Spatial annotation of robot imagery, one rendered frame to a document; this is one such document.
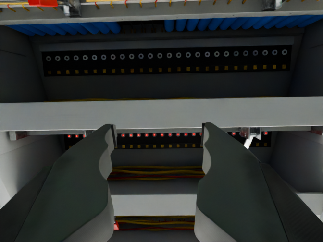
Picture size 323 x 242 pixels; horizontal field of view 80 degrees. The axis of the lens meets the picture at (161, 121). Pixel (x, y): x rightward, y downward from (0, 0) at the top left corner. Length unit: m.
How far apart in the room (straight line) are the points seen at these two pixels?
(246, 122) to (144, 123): 0.16
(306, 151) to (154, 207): 0.35
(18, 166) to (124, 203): 0.23
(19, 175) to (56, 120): 0.19
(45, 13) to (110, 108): 0.16
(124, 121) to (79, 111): 0.07
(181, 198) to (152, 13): 0.33
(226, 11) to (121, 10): 0.15
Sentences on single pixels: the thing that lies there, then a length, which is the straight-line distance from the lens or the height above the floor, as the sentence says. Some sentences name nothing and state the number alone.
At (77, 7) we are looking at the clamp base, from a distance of 0.32.
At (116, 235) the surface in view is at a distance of 0.69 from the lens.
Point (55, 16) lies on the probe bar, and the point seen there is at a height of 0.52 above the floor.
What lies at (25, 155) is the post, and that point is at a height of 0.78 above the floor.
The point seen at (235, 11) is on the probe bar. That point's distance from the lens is 0.33.
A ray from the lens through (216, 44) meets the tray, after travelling 0.46.
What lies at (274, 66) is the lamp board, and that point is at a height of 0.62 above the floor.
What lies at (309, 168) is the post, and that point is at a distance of 0.53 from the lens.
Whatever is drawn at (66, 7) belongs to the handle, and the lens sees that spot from 0.31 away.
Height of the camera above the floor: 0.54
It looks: 25 degrees up
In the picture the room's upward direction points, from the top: 178 degrees clockwise
